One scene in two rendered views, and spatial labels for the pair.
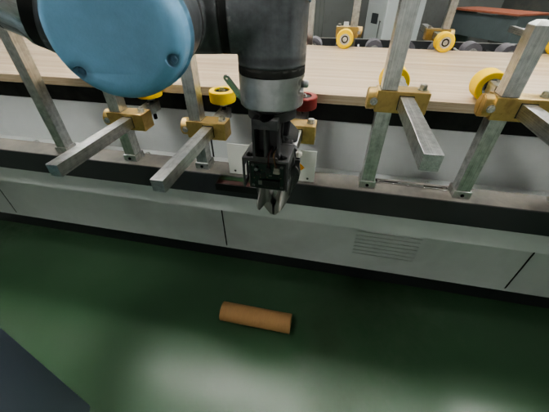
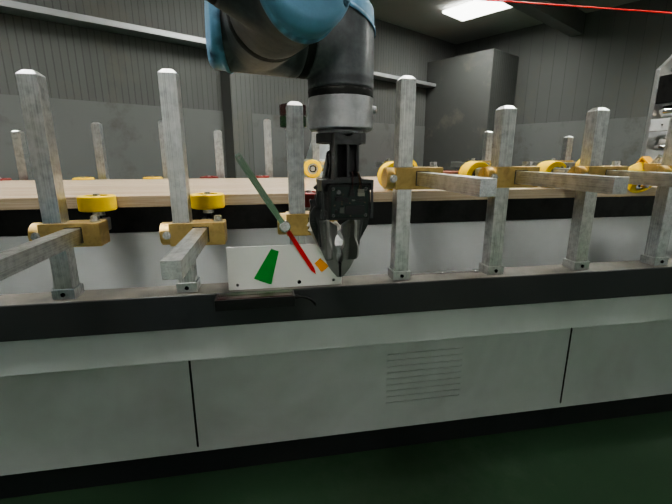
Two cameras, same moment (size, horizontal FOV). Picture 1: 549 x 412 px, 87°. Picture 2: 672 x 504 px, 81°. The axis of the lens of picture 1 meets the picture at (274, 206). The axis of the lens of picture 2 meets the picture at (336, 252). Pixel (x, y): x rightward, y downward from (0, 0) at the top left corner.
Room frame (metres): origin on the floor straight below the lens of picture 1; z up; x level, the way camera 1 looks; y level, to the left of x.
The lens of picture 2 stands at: (-0.11, 0.22, 1.00)
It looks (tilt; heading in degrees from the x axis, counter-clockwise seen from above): 14 degrees down; 338
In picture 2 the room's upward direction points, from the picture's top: straight up
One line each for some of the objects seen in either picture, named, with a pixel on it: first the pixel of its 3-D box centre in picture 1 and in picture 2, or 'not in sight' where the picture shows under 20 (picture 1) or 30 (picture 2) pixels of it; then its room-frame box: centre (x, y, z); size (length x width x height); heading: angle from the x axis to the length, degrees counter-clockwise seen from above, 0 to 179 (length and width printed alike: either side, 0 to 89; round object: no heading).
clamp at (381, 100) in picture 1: (395, 99); (411, 177); (0.69, -0.29, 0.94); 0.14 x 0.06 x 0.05; 78
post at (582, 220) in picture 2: not in sight; (584, 204); (0.60, -0.76, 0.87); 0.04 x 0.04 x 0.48; 78
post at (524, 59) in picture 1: (485, 136); (496, 207); (0.65, -0.51, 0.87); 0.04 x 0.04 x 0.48; 78
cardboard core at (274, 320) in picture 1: (256, 316); not in sight; (0.66, 0.08, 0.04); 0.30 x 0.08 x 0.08; 78
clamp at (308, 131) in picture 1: (291, 129); (306, 222); (0.75, -0.05, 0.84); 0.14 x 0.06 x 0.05; 78
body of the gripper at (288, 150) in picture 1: (270, 145); (342, 177); (0.41, 0.01, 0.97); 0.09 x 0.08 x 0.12; 168
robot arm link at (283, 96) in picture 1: (274, 90); (343, 117); (0.42, 0.00, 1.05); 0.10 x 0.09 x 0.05; 78
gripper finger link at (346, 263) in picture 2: (279, 200); (351, 249); (0.41, -0.01, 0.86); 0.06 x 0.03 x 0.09; 168
